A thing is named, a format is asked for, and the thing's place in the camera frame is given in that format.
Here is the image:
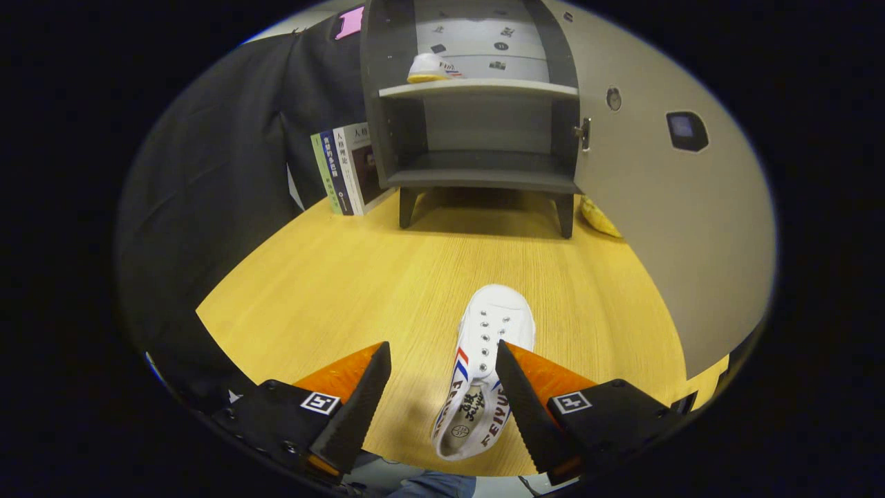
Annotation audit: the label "yellow soft object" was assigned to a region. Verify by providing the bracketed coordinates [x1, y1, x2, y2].
[579, 195, 624, 239]

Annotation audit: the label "dark blue spine book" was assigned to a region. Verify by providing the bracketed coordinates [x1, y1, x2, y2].
[319, 129, 355, 216]

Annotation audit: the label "black backdrop cloth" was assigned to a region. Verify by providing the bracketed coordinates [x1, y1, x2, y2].
[116, 7, 367, 416]

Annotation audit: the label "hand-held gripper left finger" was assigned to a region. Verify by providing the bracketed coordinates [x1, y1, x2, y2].
[211, 341, 392, 481]

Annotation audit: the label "light grey cabinet shelf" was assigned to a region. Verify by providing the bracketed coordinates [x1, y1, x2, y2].
[378, 78, 579, 99]

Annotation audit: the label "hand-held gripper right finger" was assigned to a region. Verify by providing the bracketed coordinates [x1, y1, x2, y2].
[495, 340, 685, 486]

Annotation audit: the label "light grey shoe cabinet door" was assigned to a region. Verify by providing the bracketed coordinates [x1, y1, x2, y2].
[543, 0, 776, 380]

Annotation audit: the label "white canvas shoe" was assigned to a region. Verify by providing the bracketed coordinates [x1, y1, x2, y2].
[407, 53, 464, 84]
[431, 284, 537, 461]

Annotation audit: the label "person's blue jeans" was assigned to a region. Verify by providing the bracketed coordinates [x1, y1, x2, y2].
[384, 469, 478, 498]

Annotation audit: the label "white spine book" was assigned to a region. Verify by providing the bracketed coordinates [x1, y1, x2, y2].
[333, 122, 396, 216]

